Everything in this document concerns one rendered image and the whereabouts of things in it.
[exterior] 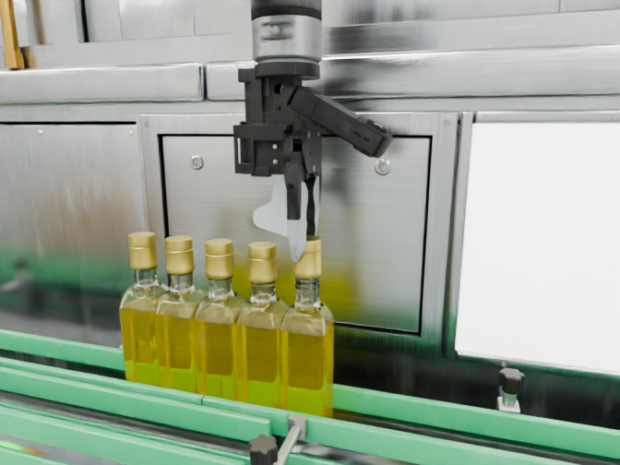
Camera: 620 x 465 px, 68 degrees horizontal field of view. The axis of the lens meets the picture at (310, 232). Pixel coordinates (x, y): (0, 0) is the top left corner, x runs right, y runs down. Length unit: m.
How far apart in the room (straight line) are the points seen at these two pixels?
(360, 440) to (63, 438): 0.34
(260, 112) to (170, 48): 0.29
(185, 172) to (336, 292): 0.30
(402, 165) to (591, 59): 0.24
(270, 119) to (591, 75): 0.37
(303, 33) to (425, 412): 0.47
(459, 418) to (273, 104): 0.43
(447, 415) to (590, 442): 0.16
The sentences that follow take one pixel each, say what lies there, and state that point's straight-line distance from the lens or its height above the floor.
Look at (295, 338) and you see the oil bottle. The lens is 0.55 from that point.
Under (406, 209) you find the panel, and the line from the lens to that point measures 0.64.
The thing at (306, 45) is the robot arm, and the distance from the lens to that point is 0.50.
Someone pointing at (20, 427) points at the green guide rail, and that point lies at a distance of 0.69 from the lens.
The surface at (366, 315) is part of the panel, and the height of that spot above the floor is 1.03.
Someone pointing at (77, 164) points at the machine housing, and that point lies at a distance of 0.91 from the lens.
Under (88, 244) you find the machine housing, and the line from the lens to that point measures 0.93.
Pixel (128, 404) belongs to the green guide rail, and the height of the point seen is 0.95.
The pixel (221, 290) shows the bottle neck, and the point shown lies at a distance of 0.59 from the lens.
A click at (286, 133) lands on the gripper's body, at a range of 0.50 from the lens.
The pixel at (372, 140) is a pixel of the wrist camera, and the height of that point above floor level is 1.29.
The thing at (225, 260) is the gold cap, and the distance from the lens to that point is 0.57.
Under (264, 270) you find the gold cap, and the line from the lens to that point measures 0.55.
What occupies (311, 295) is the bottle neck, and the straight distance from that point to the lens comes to 0.54.
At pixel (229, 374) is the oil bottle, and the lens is 0.61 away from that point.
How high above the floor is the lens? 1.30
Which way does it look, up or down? 13 degrees down
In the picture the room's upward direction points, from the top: straight up
